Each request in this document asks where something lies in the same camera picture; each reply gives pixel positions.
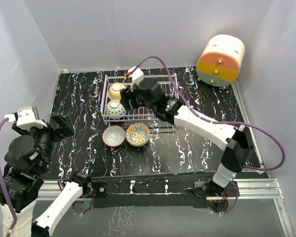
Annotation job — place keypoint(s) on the blue white patterned bowl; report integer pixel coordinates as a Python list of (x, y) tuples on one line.
[(115, 110)]

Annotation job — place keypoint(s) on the round pastel drawer cabinet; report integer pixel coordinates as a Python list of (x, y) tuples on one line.
[(220, 62)]

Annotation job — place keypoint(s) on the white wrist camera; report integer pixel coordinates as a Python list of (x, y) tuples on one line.
[(136, 75), (26, 117)]

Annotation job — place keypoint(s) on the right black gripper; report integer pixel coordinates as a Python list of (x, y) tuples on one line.
[(127, 96)]

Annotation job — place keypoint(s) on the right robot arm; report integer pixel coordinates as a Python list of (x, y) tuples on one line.
[(235, 142)]

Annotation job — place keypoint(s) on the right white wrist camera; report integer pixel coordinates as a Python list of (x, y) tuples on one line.
[(136, 75)]

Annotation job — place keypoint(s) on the white wire dish rack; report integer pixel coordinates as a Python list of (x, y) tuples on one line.
[(141, 113)]

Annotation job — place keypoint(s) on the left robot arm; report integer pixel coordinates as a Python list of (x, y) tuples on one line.
[(29, 157)]

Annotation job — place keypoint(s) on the yellow dotted sun bowl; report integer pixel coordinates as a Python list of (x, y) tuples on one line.
[(114, 91)]

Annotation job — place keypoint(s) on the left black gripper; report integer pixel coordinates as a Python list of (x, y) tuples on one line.
[(65, 126)]

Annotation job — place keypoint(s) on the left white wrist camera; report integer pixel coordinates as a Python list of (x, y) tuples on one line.
[(26, 117)]

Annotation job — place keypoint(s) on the red rimmed patterned bowl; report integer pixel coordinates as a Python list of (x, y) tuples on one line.
[(114, 136)]

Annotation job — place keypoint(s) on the orange blue floral bowl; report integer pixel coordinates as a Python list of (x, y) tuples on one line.
[(137, 134)]

